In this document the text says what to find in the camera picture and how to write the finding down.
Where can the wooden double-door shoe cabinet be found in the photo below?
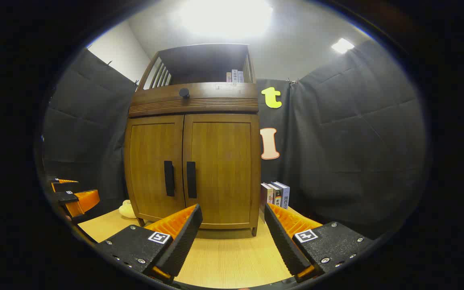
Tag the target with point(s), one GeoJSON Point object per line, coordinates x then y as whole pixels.
{"type": "Point", "coordinates": [208, 60]}

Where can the blue grey book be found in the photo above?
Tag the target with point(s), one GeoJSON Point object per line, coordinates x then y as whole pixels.
{"type": "Point", "coordinates": [285, 195]}

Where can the purple white book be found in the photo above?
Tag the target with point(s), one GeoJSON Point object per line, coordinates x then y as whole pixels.
{"type": "Point", "coordinates": [266, 195]}

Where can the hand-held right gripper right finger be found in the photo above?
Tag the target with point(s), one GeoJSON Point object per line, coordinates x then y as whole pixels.
{"type": "Point", "coordinates": [282, 241]}

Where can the wooden shoe cabinet door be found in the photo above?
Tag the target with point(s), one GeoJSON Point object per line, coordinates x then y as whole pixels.
{"type": "Point", "coordinates": [151, 149]}
{"type": "Point", "coordinates": [224, 161]}

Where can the large ceiling light panel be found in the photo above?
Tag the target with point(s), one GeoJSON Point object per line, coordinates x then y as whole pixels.
{"type": "Point", "coordinates": [226, 16]}

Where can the black backdrop cloth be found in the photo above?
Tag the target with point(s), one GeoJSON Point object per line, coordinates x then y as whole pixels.
{"type": "Point", "coordinates": [357, 141]}

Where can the small ceiling light panel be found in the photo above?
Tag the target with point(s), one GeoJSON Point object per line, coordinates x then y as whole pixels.
{"type": "Point", "coordinates": [342, 45]}

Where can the black round drawer knob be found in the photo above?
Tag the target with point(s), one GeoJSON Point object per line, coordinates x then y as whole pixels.
{"type": "Point", "coordinates": [184, 93]}

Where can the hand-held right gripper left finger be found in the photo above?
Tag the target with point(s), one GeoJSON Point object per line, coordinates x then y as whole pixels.
{"type": "Point", "coordinates": [183, 237]}

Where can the small grey shelf book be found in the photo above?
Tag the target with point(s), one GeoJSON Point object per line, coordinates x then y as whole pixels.
{"type": "Point", "coordinates": [240, 77]}

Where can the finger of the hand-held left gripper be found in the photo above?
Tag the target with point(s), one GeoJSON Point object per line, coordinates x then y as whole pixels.
{"type": "Point", "coordinates": [83, 201]}
{"type": "Point", "coordinates": [69, 186]}

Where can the cream soft object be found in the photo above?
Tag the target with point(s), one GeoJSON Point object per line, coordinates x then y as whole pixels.
{"type": "Point", "coordinates": [127, 209]}

